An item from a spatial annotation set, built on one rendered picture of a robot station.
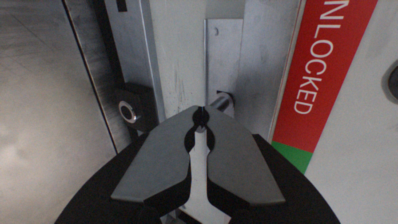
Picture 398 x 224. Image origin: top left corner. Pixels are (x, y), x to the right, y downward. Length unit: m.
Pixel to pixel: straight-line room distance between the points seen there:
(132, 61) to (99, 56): 0.05
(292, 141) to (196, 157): 0.13
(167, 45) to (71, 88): 0.13
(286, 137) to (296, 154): 0.02
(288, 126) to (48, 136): 0.26
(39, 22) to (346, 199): 0.33
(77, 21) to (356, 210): 0.34
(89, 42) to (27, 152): 0.14
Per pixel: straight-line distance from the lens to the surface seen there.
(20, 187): 0.28
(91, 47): 0.26
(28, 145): 0.26
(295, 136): 0.18
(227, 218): 0.24
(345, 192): 0.21
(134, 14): 0.21
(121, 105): 0.24
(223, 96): 0.17
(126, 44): 0.23
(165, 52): 0.21
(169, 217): 0.44
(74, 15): 0.26
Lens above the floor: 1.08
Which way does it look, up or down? 28 degrees down
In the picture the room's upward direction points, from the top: 107 degrees clockwise
